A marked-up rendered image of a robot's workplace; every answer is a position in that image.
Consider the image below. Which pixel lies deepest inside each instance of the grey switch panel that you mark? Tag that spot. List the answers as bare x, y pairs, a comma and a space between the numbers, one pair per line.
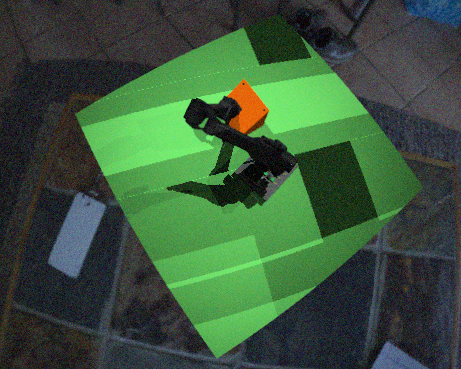
268, 184

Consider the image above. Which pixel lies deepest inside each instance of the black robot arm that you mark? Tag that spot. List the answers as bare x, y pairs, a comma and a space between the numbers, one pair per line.
263, 150

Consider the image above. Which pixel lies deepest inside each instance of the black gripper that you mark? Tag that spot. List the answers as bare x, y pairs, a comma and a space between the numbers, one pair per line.
253, 172

